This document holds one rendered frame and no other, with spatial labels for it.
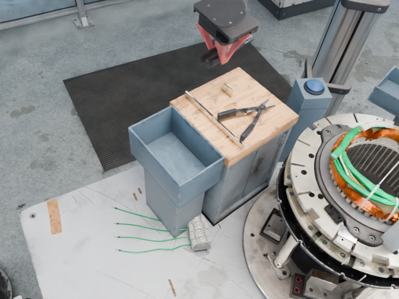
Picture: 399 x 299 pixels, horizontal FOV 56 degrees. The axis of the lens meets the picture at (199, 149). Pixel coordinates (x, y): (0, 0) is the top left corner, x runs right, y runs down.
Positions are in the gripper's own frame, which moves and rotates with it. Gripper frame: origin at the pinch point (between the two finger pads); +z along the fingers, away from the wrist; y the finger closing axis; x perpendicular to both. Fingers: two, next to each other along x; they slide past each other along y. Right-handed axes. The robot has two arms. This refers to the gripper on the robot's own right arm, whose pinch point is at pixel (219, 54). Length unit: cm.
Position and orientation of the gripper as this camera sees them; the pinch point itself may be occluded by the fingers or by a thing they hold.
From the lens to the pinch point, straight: 72.6
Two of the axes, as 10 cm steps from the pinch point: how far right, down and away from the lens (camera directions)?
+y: 6.2, 6.9, -3.8
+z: -0.8, 5.4, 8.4
